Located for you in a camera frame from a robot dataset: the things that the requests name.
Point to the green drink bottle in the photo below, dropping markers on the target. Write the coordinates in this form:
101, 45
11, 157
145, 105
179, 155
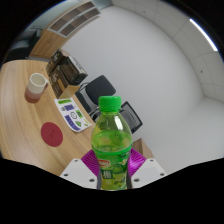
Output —
111, 146

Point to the black mesh office chair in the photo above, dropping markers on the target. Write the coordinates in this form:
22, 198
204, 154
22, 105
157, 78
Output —
131, 116

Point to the black glossy carton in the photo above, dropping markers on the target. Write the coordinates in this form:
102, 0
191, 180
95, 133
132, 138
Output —
73, 68

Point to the black leather sofa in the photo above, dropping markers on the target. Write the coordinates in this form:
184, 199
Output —
23, 45

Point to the white and brown mug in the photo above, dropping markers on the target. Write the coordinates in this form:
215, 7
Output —
35, 88

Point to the ceiling light panel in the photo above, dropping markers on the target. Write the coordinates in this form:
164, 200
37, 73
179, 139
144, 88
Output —
203, 33

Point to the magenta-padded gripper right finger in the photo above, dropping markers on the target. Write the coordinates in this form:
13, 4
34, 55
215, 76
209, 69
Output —
148, 171

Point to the printed white leaflet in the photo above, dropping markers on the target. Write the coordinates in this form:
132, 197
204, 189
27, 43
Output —
71, 113

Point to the wooden side desk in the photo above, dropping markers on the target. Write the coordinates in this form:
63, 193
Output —
141, 148

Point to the small dark upright box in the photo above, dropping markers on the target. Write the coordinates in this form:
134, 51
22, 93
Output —
53, 61

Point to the flat round red coaster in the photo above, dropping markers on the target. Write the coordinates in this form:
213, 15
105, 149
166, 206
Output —
52, 134

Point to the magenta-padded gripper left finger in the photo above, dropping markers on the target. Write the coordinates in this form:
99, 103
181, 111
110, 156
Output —
78, 173

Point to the wooden shelf cabinet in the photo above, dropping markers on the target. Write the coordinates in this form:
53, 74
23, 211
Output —
50, 40

